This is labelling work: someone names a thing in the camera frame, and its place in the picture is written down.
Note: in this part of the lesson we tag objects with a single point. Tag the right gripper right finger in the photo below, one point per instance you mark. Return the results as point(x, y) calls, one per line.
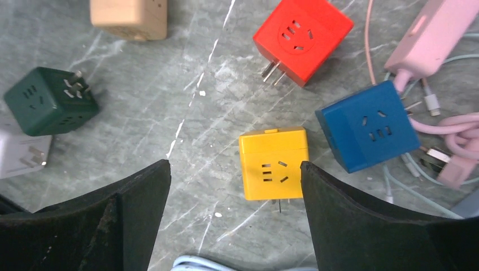
point(353, 230)

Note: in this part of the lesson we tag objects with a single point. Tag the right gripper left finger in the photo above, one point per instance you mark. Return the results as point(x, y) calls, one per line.
point(111, 228)

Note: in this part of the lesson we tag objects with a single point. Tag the yellow cube socket adapter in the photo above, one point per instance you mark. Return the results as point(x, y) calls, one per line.
point(271, 163)

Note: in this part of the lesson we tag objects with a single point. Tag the blue cube socket adapter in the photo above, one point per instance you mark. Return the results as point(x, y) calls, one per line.
point(368, 127)

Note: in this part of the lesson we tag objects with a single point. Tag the white cube socket adapter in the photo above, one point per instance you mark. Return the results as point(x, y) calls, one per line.
point(21, 153)

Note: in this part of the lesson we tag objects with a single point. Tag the green cube socket adapter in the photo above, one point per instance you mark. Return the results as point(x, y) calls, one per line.
point(49, 101)

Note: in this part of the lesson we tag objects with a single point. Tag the pink power adapter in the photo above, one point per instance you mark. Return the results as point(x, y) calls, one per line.
point(431, 38)

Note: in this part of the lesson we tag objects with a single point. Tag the red cube socket adapter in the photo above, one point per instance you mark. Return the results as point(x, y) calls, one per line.
point(299, 36)

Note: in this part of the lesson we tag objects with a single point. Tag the beige orange cube adapter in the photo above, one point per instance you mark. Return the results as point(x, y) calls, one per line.
point(136, 20)

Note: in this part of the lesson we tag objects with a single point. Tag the light blue power strip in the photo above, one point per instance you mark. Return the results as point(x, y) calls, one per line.
point(467, 207)

